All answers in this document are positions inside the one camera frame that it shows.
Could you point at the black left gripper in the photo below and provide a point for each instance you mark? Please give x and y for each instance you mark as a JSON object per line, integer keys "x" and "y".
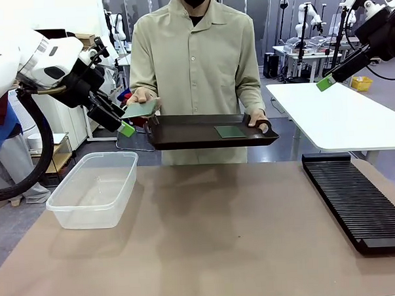
{"x": 80, "y": 84}

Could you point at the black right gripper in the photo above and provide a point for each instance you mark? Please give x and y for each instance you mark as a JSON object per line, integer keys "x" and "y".
{"x": 386, "y": 36}

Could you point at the green glass plate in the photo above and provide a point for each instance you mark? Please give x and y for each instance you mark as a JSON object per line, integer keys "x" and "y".
{"x": 141, "y": 109}
{"x": 230, "y": 131}

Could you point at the black serving tray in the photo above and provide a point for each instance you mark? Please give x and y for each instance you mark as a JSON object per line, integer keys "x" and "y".
{"x": 183, "y": 133}

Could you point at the person's right forearm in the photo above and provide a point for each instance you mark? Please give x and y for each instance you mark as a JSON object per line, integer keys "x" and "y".
{"x": 141, "y": 68}

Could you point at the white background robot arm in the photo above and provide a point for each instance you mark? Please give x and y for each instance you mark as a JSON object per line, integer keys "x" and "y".
{"x": 301, "y": 22}
{"x": 119, "y": 27}

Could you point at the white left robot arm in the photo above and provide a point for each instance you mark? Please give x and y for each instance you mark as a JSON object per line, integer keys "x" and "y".
{"x": 3, "y": 64}

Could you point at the person's left forearm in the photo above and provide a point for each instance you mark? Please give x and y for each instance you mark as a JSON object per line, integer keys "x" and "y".
{"x": 247, "y": 83}

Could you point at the person's right hand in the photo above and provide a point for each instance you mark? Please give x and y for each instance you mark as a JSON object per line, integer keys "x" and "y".
{"x": 141, "y": 96}

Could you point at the person's left hand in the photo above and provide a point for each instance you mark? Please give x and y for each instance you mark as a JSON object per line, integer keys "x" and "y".
{"x": 256, "y": 117}

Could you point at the chair with piled clothes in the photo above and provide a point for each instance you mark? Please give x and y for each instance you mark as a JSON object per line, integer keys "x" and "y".
{"x": 124, "y": 98}

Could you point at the yellow plastic bin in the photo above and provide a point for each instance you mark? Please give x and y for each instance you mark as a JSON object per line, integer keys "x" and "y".
{"x": 362, "y": 83}

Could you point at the white side table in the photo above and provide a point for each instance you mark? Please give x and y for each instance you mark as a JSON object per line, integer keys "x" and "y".
{"x": 340, "y": 115}

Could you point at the white cabinet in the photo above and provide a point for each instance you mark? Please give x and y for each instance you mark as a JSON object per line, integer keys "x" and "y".
{"x": 65, "y": 124}

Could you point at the white background table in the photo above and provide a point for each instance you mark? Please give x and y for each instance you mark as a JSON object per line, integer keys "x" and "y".
{"x": 124, "y": 59}

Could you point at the wooden shelf cart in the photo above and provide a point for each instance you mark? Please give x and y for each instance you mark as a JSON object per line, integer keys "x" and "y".
{"x": 58, "y": 160}

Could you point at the black computer tower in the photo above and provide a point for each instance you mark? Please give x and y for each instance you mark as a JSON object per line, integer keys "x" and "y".
{"x": 272, "y": 64}

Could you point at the cardboard box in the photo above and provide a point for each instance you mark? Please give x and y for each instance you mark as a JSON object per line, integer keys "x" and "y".
{"x": 84, "y": 39}

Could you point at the clear plastic box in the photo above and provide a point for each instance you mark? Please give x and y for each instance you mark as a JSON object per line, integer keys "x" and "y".
{"x": 92, "y": 205}

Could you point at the person's beige shirt torso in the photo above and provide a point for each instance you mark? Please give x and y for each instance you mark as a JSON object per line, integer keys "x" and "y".
{"x": 193, "y": 63}

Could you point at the white air purifier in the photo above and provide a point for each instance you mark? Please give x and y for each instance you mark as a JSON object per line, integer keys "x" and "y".
{"x": 20, "y": 110}

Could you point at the bystander in blue apron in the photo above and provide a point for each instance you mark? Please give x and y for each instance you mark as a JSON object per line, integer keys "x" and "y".
{"x": 1, "y": 156}

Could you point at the black slotted PCB rack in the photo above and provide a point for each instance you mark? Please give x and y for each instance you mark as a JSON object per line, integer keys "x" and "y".
{"x": 357, "y": 200}

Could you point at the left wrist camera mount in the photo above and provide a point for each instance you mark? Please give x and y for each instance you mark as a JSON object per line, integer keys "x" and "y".
{"x": 93, "y": 55}

